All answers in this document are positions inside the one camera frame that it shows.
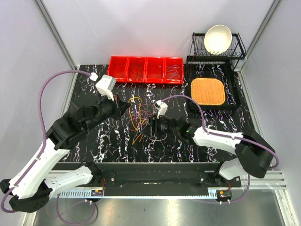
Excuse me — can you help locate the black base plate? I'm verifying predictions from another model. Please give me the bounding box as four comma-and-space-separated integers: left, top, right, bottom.
79, 162, 241, 188

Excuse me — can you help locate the yellow cable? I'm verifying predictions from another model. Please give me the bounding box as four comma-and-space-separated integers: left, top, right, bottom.
128, 97, 148, 145

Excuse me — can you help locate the grey slotted cable duct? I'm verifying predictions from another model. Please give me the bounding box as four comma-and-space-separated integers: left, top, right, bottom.
60, 188, 232, 199

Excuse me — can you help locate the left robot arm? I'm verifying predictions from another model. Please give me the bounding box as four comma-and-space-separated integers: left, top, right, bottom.
0, 95, 130, 213

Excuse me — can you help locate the white cup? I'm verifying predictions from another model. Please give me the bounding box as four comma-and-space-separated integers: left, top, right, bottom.
233, 57, 247, 72

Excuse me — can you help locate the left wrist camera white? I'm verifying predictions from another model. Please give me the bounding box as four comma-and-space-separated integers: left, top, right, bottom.
95, 74, 117, 101

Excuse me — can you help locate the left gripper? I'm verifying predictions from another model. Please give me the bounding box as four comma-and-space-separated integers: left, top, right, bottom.
84, 89, 132, 132

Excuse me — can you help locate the black tray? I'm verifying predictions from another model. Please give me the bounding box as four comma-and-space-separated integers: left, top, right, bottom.
184, 56, 241, 111

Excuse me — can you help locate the black wire dish rack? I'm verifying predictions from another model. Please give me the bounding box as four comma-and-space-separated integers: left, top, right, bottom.
190, 32, 246, 61

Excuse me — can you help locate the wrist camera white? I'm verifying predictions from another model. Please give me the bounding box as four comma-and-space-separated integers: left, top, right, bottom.
155, 100, 168, 119
95, 74, 117, 101

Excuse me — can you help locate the red bin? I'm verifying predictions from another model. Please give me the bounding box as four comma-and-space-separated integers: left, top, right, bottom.
164, 57, 184, 84
145, 57, 164, 84
107, 56, 128, 82
127, 57, 147, 83

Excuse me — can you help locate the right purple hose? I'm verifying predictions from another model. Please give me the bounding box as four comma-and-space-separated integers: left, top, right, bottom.
162, 94, 281, 204

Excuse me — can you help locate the white bowl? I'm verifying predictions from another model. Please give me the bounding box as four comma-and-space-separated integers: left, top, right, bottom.
204, 24, 232, 55

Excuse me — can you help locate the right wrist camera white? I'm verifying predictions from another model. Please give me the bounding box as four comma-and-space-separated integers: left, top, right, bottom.
155, 100, 168, 119

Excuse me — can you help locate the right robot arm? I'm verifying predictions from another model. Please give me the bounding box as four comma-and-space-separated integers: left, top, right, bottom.
144, 115, 276, 187

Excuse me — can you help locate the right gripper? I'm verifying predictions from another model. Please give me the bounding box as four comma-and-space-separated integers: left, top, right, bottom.
140, 113, 179, 138

